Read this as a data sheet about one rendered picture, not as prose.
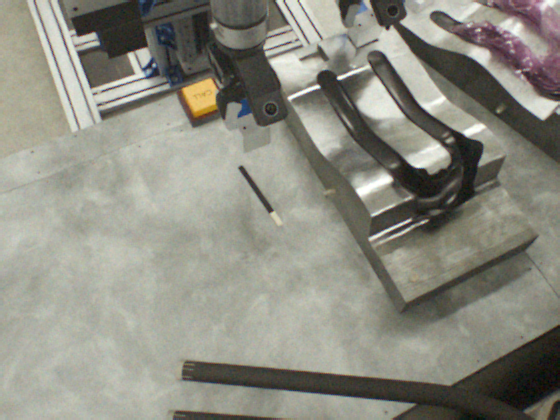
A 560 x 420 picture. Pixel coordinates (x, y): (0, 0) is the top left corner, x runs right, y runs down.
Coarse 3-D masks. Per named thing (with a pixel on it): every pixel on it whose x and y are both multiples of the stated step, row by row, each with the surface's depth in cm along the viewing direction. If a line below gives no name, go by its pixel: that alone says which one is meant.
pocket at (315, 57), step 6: (318, 48) 123; (300, 54) 123; (306, 54) 123; (312, 54) 123; (318, 54) 124; (324, 54) 122; (300, 60) 123; (306, 60) 123; (312, 60) 123; (318, 60) 123; (324, 60) 123; (306, 66) 123; (312, 66) 123
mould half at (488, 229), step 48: (336, 48) 122; (384, 48) 122; (288, 96) 116; (384, 96) 117; (432, 96) 118; (336, 144) 111; (432, 144) 107; (336, 192) 111; (384, 192) 102; (480, 192) 110; (384, 240) 105; (432, 240) 106; (480, 240) 106; (528, 240) 106; (384, 288) 107; (432, 288) 102
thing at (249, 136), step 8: (248, 104) 108; (240, 112) 107; (248, 112) 107; (240, 120) 104; (248, 120) 104; (240, 128) 104; (248, 128) 104; (256, 128) 104; (264, 128) 104; (240, 136) 104; (248, 136) 103; (256, 136) 105; (264, 136) 106; (240, 144) 107; (248, 144) 106; (256, 144) 107; (264, 144) 108
